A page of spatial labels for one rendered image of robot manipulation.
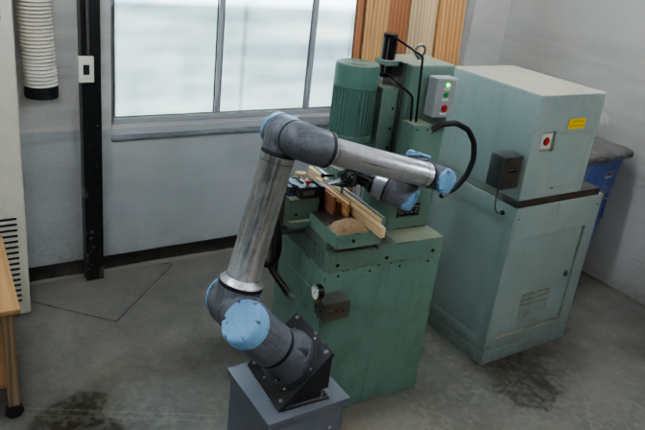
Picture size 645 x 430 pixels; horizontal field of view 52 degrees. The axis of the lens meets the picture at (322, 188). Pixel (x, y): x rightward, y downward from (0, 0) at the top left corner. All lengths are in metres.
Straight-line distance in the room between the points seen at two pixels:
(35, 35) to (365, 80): 1.57
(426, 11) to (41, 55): 2.37
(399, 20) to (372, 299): 2.07
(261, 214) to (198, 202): 1.97
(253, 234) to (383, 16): 2.35
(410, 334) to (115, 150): 1.86
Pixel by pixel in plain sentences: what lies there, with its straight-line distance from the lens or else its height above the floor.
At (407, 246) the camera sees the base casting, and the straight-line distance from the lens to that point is 2.78.
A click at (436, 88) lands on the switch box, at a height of 1.44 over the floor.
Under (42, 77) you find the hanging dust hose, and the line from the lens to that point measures 3.36.
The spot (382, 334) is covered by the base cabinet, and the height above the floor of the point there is 0.35.
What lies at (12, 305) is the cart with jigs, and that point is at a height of 0.53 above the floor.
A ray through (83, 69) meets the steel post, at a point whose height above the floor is 1.21.
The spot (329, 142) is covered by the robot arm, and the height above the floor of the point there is 1.39.
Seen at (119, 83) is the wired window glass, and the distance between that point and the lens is 3.73.
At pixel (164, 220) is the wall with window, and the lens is 4.00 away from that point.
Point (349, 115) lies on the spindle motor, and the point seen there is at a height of 1.31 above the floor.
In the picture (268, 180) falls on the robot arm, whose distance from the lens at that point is 2.06.
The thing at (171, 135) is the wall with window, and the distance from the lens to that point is 3.81.
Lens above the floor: 1.96
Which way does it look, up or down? 21 degrees down
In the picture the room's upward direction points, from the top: 7 degrees clockwise
